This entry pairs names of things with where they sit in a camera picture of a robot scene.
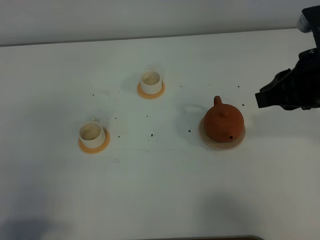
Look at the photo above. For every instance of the far orange cup coaster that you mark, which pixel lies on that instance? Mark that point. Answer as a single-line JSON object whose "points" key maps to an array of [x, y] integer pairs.
{"points": [[151, 95]]}

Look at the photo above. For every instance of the orange cup coaster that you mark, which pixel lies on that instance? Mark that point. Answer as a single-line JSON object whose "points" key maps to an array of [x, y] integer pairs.
{"points": [[97, 149], [151, 95]]}

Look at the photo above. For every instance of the white teacup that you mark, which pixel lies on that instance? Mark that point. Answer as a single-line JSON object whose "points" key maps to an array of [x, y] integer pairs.
{"points": [[92, 134], [151, 82]]}

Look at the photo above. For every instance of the near white teacup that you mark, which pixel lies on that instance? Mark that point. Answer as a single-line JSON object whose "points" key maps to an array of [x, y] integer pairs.
{"points": [[92, 134]]}

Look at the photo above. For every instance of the near orange cup coaster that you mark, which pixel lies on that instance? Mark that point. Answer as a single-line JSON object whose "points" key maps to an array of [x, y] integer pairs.
{"points": [[97, 149]]}

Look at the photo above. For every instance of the far white teacup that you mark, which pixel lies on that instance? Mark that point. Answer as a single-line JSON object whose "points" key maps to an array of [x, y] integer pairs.
{"points": [[151, 82]]}

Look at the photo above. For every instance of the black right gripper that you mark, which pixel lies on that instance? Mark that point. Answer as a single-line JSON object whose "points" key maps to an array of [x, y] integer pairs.
{"points": [[308, 68]]}

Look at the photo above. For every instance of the brown clay teapot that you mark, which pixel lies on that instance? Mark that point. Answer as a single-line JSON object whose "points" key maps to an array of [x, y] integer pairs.
{"points": [[223, 123]]}

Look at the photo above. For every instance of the beige round teapot coaster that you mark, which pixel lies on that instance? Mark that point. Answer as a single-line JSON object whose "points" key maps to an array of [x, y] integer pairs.
{"points": [[220, 146]]}

